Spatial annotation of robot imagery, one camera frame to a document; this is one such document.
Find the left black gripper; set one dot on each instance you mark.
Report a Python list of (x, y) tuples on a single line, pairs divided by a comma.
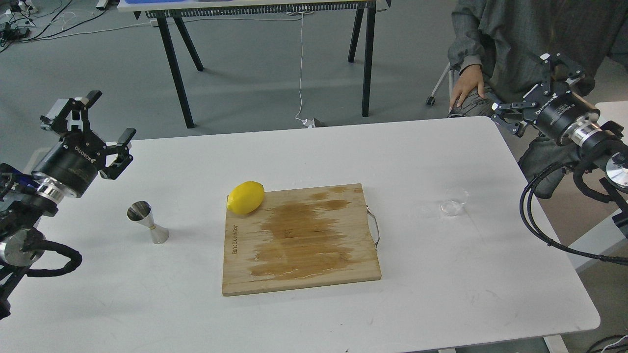
[(79, 155)]

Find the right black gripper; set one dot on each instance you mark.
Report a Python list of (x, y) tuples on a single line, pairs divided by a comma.
[(564, 118)]

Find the steel double jigger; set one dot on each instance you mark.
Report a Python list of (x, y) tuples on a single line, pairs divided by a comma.
[(140, 212)]

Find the small clear glass cup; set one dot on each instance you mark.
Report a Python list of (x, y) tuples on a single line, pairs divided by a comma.
[(456, 198)]

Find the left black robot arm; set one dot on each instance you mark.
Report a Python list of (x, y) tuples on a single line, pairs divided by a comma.
[(25, 252)]

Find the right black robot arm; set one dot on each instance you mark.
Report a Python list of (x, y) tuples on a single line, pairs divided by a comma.
[(599, 172)]

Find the person's hand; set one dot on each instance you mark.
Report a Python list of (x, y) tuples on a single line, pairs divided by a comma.
[(470, 78)]

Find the person in grey jacket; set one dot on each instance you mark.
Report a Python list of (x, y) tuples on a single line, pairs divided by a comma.
[(506, 37)]

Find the white office chair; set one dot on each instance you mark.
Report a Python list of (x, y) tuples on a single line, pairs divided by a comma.
[(447, 76)]

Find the black-legged background table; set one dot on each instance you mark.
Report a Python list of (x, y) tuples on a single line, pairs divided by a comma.
[(266, 34)]

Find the yellow lemon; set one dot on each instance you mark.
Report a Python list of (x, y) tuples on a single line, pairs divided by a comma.
[(245, 198)]

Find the wooden cutting board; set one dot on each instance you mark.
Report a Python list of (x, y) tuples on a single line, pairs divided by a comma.
[(300, 238)]

